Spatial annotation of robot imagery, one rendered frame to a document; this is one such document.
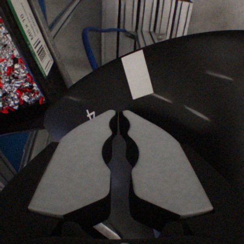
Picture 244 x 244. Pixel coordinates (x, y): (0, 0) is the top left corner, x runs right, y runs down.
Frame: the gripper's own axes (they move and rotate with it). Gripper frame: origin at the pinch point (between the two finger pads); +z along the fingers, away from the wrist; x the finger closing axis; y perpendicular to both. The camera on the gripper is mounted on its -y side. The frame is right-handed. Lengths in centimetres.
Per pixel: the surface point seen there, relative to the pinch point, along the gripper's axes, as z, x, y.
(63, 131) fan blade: 4.5, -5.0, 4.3
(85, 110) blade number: 3.6, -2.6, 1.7
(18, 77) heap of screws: 14.2, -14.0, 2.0
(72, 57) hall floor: 108, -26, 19
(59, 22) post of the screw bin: 41.9, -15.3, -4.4
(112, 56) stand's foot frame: 100, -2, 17
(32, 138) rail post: 50, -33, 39
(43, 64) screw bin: 13.0, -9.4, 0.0
